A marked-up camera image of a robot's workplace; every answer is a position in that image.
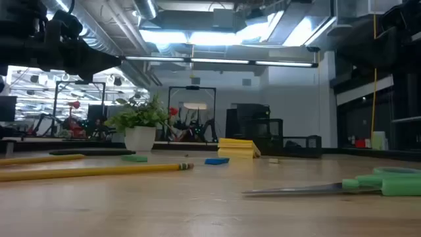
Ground black mesh desk organizer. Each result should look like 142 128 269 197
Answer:
235 117 322 159

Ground black robot station frame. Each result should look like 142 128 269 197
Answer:
52 80 107 138
167 86 217 144

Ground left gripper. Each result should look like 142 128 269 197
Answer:
39 9 122 82

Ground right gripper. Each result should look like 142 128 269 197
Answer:
335 3 410 68

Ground yellow sticky note pad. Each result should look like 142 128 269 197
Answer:
217 138 262 160

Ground dark background monitor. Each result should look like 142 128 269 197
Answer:
0 95 18 122

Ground black equipment cabinet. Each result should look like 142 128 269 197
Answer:
226 103 271 145

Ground green eraser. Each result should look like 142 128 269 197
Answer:
120 155 149 163

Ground yellow pencil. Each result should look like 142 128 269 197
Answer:
0 163 195 182
0 153 86 167

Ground thick yellow cable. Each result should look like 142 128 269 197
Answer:
370 13 378 139

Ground long ceiling light bar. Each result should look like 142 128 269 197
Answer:
124 55 319 68

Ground green plant in white pot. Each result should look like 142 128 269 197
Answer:
105 93 172 153

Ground blue eraser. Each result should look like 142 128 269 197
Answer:
204 157 230 166

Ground green and white box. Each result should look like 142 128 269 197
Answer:
371 131 387 151

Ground green handled scissors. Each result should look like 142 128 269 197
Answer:
241 167 421 198

